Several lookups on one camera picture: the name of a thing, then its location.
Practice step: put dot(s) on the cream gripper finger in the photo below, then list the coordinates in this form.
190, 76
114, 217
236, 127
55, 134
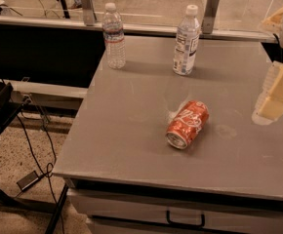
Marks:
270, 101
273, 23

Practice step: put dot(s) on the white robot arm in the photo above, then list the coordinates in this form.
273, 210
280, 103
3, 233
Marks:
254, 116

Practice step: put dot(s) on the water bottle white label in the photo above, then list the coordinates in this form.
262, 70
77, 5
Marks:
187, 38

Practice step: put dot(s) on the clear water bottle red label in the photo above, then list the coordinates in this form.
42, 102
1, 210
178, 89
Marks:
114, 40

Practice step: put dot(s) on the grey cabinet drawer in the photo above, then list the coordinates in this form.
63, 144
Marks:
113, 213

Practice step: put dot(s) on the black tripod pole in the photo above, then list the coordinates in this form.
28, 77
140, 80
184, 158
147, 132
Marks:
64, 9

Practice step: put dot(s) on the black power adapter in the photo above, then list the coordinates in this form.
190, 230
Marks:
28, 180

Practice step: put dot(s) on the black drawer handle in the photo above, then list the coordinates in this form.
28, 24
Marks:
185, 221

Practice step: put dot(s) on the left metal bracket post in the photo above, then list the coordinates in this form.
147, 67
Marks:
89, 17

